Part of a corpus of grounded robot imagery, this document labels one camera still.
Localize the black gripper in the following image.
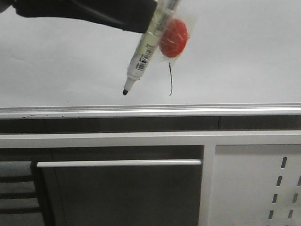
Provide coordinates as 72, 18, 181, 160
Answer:
0, 0, 15, 13

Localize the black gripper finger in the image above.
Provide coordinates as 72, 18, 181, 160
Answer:
13, 0, 157, 33

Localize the white whiteboard marker pen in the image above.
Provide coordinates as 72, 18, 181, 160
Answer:
122, 0, 180, 96

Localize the red round magnet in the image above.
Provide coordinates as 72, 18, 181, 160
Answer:
155, 10, 197, 65

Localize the aluminium whiteboard marker tray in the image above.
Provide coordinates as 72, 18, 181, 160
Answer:
0, 103, 301, 120

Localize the white whiteboard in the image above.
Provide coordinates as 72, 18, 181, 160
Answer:
0, 0, 301, 107

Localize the dark grey board panel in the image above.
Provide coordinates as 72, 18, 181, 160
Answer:
37, 159, 202, 226

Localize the white perforated metal panel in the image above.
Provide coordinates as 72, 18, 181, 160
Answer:
210, 145, 301, 226

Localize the white metal frame stand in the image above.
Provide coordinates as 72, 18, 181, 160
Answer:
0, 130, 301, 226

